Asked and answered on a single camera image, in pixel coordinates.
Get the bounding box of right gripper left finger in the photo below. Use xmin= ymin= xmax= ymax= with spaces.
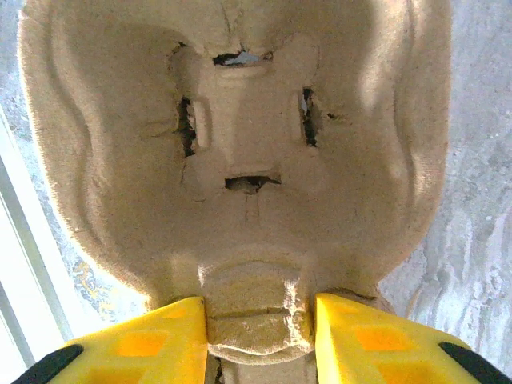
xmin=11 ymin=295 xmax=210 ymax=384

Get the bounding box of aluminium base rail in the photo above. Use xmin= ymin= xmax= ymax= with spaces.
xmin=0 ymin=106 xmax=75 ymax=384

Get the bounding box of brown pulp cup carrier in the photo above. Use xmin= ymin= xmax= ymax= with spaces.
xmin=18 ymin=0 xmax=453 ymax=384

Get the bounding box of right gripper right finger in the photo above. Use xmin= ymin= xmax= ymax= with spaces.
xmin=314 ymin=293 xmax=512 ymax=384

